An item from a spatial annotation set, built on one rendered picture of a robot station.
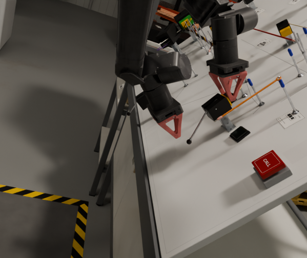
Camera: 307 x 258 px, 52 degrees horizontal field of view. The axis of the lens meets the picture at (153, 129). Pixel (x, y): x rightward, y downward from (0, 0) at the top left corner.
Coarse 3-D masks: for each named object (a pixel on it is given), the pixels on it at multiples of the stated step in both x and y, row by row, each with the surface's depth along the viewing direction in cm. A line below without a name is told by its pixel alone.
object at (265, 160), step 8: (272, 152) 62; (256, 160) 63; (264, 160) 62; (272, 160) 61; (280, 160) 60; (256, 168) 62; (264, 168) 60; (272, 168) 59; (280, 168) 59; (264, 176) 60
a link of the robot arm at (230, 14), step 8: (216, 16) 71; (224, 16) 70; (232, 16) 70; (240, 16) 73; (216, 24) 71; (224, 24) 70; (232, 24) 71; (240, 24) 74; (216, 32) 72; (224, 32) 71; (232, 32) 71
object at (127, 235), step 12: (132, 180) 119; (132, 192) 114; (120, 204) 128; (132, 204) 110; (120, 216) 123; (132, 216) 106; (120, 228) 118; (132, 228) 102; (120, 240) 113; (132, 240) 98; (120, 252) 108; (132, 252) 95
